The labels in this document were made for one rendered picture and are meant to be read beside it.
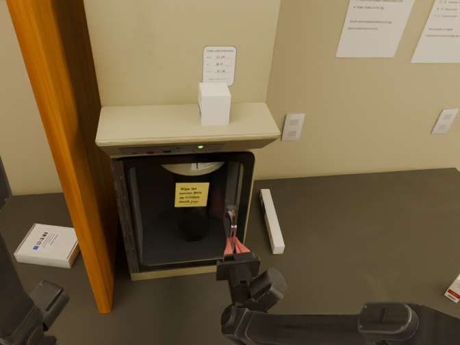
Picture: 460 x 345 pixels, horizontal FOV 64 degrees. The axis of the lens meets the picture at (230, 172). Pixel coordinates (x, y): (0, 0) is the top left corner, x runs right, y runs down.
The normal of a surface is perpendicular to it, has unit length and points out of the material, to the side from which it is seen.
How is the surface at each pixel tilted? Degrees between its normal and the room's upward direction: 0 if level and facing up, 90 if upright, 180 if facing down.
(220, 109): 90
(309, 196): 0
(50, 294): 14
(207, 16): 90
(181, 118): 0
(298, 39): 90
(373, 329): 54
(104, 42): 90
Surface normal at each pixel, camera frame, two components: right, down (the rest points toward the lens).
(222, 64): 0.18, 0.64
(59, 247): 0.07, -0.77
